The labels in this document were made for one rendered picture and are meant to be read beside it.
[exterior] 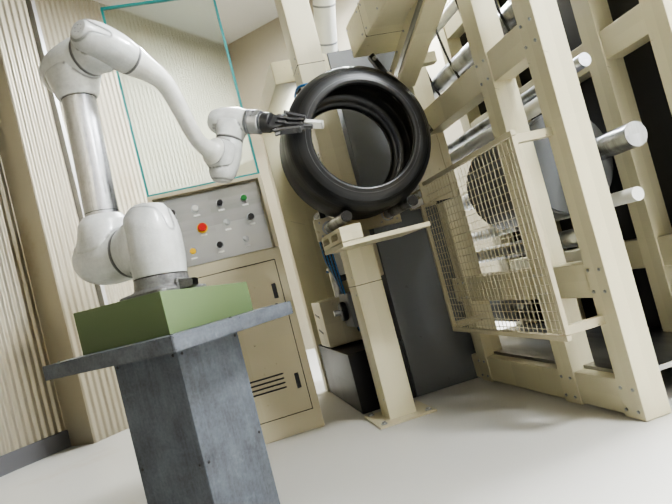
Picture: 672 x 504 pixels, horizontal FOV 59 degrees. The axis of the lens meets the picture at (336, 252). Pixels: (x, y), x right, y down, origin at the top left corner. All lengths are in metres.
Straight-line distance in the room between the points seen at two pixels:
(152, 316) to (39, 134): 3.33
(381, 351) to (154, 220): 1.32
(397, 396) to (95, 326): 1.44
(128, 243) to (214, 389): 0.47
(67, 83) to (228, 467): 1.22
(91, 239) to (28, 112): 3.01
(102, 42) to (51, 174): 2.86
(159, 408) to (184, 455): 0.14
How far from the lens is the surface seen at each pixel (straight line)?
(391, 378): 2.69
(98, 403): 4.53
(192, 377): 1.62
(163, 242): 1.71
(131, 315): 1.64
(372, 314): 2.65
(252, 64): 7.21
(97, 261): 1.85
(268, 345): 2.87
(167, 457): 1.72
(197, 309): 1.63
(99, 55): 1.94
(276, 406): 2.91
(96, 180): 1.92
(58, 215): 4.63
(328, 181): 2.25
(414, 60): 2.67
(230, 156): 2.19
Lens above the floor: 0.69
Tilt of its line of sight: 2 degrees up
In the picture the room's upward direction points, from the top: 15 degrees counter-clockwise
